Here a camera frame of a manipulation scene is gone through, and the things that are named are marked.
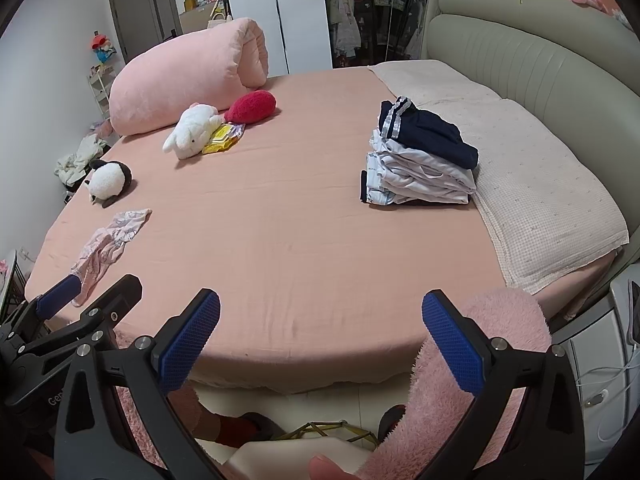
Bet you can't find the grey padded headboard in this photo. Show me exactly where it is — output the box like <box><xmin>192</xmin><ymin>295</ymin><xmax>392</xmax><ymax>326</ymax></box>
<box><xmin>420</xmin><ymin>0</ymin><xmax>640</xmax><ymax>321</ymax></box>

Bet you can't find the grey sliding door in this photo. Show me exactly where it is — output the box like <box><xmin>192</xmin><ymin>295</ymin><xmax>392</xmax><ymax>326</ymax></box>
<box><xmin>109</xmin><ymin>0</ymin><xmax>183</xmax><ymax>53</ymax></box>

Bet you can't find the pile of white laundry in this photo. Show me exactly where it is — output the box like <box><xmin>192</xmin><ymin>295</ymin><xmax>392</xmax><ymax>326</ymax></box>
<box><xmin>54</xmin><ymin>132</ymin><xmax>110</xmax><ymax>186</ymax></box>

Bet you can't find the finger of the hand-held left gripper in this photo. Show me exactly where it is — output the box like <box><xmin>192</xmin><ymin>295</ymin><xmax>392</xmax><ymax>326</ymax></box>
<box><xmin>0</xmin><ymin>274</ymin><xmax>83</xmax><ymax>341</ymax></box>
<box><xmin>5</xmin><ymin>274</ymin><xmax>143</xmax><ymax>408</ymax></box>

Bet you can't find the panda plush toy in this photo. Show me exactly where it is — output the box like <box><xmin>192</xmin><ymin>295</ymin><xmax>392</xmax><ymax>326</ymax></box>
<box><xmin>85</xmin><ymin>159</ymin><xmax>133</xmax><ymax>209</ymax></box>

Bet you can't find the red plush pillow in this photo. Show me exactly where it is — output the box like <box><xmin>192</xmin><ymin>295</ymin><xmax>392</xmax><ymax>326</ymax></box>
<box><xmin>225</xmin><ymin>90</ymin><xmax>278</xmax><ymax>125</ymax></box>

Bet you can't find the white wardrobe door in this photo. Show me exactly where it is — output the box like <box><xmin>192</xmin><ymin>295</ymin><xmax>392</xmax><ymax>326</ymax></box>
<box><xmin>270</xmin><ymin>0</ymin><xmax>333</xmax><ymax>78</ymax></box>

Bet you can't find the pink fluffy robe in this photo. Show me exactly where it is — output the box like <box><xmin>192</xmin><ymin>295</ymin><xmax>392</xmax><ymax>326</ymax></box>
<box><xmin>107</xmin><ymin>287</ymin><xmax>553</xmax><ymax>480</ymax></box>

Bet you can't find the pink printed t-shirt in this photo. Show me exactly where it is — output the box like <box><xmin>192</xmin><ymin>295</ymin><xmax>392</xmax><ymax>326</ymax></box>
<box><xmin>70</xmin><ymin>208</ymin><xmax>152</xmax><ymax>307</ymax></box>

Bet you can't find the pink round bed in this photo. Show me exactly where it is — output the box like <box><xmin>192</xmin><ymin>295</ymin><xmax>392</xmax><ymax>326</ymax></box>
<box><xmin>24</xmin><ymin>60</ymin><xmax>631</xmax><ymax>396</ymax></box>

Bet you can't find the white nightstand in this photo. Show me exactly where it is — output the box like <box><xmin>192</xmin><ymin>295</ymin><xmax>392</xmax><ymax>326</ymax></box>
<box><xmin>550</xmin><ymin>265</ymin><xmax>640</xmax><ymax>466</ymax></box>

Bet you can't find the dark red slipper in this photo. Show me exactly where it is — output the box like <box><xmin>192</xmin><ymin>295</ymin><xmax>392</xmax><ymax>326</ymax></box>
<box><xmin>377</xmin><ymin>404</ymin><xmax>407</xmax><ymax>442</ymax></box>
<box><xmin>215</xmin><ymin>412</ymin><xmax>286</xmax><ymax>448</ymax></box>

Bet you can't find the glass door cabinet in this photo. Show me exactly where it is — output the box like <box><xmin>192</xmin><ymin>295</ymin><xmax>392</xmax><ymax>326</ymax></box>
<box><xmin>320</xmin><ymin>0</ymin><xmax>432</xmax><ymax>68</ymax></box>

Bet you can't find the white plush rabbit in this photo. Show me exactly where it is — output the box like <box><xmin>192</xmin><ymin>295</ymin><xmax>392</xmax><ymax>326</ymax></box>
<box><xmin>162</xmin><ymin>103</ymin><xmax>223</xmax><ymax>160</ymax></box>

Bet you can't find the stack of folded white clothes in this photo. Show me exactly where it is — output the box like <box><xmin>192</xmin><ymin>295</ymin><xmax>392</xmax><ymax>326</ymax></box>
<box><xmin>360</xmin><ymin>130</ymin><xmax>478</xmax><ymax>207</ymax></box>

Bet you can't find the person's right hand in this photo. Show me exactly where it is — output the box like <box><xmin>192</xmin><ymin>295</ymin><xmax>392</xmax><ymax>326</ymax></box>
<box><xmin>308</xmin><ymin>454</ymin><xmax>363</xmax><ymax>480</ymax></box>

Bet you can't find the pink rolled quilt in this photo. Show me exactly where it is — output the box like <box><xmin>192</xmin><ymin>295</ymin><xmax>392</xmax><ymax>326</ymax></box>
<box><xmin>109</xmin><ymin>17</ymin><xmax>270</xmax><ymax>136</ymax></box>

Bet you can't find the yellow snack packet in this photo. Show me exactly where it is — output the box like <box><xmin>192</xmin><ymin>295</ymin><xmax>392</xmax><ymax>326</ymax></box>
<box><xmin>201</xmin><ymin>122</ymin><xmax>246</xmax><ymax>156</ymax></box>

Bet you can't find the white cable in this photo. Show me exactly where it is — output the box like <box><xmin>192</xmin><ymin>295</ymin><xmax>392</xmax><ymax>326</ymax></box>
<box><xmin>575</xmin><ymin>340</ymin><xmax>640</xmax><ymax>391</ymax></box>

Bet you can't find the gold wire stool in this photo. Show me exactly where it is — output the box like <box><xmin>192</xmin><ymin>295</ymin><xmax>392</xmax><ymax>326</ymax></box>
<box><xmin>280</xmin><ymin>420</ymin><xmax>376</xmax><ymax>448</ymax></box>

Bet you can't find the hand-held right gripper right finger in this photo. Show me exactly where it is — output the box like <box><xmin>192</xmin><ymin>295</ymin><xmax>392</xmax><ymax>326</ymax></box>
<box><xmin>421</xmin><ymin>289</ymin><xmax>586</xmax><ymax>480</ymax></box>

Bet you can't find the red blue plush figure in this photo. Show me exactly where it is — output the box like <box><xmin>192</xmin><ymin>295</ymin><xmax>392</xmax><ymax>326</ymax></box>
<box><xmin>91</xmin><ymin>31</ymin><xmax>117</xmax><ymax>63</ymax></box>

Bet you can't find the white storage rack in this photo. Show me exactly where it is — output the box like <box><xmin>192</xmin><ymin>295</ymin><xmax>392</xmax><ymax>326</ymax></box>
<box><xmin>89</xmin><ymin>65</ymin><xmax>115</xmax><ymax>121</ymax></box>

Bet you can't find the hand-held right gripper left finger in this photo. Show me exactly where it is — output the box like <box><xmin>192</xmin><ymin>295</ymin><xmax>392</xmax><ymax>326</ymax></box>
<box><xmin>52</xmin><ymin>287</ymin><xmax>223</xmax><ymax>480</ymax></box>

